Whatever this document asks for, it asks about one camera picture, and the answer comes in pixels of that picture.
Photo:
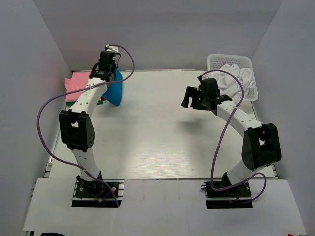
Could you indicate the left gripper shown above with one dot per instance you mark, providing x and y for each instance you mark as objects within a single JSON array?
[{"x": 114, "y": 66}]

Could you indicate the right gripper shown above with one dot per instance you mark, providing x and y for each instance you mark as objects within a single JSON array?
[{"x": 192, "y": 92}]

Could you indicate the blue t-shirt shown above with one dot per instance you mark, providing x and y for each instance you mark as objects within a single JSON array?
[{"x": 115, "y": 90}]

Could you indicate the white t-shirt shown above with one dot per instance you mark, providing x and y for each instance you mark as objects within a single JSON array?
[{"x": 229, "y": 86}]

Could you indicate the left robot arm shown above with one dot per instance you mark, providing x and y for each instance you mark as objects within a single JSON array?
[{"x": 77, "y": 131}]

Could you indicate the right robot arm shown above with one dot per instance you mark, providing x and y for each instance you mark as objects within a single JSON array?
[{"x": 260, "y": 146}]

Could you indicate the pink folded t-shirt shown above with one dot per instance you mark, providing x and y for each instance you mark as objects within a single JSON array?
[{"x": 78, "y": 81}]

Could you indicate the white plastic basket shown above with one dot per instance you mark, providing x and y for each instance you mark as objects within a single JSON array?
[{"x": 216, "y": 61}]

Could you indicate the green folded t-shirt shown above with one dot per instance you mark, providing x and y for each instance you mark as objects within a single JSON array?
[{"x": 69, "y": 104}]

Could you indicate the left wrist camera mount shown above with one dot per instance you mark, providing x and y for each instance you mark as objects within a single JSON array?
[{"x": 111, "y": 48}]

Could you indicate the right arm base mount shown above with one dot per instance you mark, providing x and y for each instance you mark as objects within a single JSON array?
[{"x": 236, "y": 198}]

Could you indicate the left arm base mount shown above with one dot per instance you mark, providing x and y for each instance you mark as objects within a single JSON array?
[{"x": 92, "y": 194}]

